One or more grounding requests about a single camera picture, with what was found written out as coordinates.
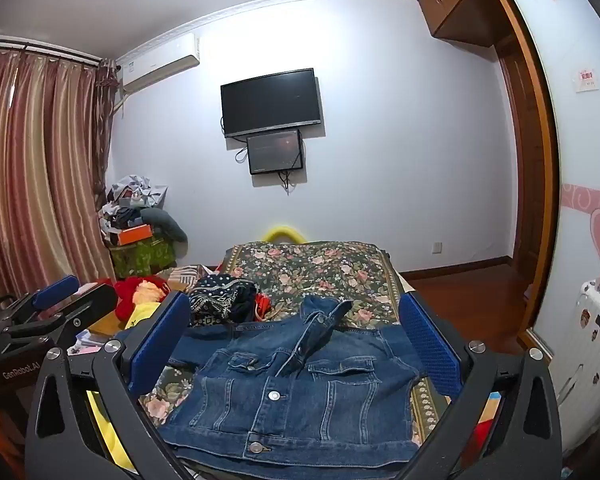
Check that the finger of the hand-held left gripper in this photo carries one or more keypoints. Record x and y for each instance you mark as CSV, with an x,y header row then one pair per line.
x,y
82,307
55,291

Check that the green patterned cloth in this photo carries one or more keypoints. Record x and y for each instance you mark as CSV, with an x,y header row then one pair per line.
x,y
142,257

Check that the floral green bedspread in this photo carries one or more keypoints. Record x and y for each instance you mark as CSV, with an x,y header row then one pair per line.
x,y
325,270

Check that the white wall label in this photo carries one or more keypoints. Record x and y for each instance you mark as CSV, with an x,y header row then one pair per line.
x,y
586,80

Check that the white wall outlet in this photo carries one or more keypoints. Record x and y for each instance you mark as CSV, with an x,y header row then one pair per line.
x,y
436,247

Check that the white air conditioner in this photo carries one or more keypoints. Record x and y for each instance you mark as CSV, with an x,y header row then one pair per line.
x,y
155,67

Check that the orange box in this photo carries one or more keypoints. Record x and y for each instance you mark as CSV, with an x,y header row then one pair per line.
x,y
136,235

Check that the dark grey garment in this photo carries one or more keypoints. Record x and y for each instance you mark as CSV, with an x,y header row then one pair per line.
x,y
167,222

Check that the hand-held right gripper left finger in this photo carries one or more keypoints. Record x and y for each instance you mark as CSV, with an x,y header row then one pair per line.
x,y
161,340

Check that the small black wall monitor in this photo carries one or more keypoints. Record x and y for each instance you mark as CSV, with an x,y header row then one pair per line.
x,y
275,152

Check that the black wall television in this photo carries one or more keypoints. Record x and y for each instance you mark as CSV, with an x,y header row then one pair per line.
x,y
272,102

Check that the striped cloth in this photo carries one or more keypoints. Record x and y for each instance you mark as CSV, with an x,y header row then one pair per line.
x,y
185,277

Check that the blue denim jacket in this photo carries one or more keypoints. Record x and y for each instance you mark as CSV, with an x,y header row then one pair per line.
x,y
290,390

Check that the white sliding door heart print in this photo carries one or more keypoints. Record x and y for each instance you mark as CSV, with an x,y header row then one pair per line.
x,y
580,170

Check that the red garment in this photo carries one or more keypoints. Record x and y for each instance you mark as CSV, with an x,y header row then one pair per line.
x,y
130,295

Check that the dark patterned knit garment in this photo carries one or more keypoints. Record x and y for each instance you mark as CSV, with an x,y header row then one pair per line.
x,y
220,295

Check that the wooden overhead cabinet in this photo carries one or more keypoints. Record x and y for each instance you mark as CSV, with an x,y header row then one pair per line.
x,y
455,0

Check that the yellow cloth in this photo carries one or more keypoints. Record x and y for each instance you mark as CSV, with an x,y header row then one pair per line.
x,y
107,430

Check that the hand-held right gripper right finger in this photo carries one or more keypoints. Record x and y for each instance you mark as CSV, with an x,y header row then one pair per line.
x,y
430,345

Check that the wooden door frame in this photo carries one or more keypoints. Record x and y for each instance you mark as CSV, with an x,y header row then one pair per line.
x,y
535,160

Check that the striped pink curtain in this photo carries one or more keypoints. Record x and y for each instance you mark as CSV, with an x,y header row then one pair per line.
x,y
35,170

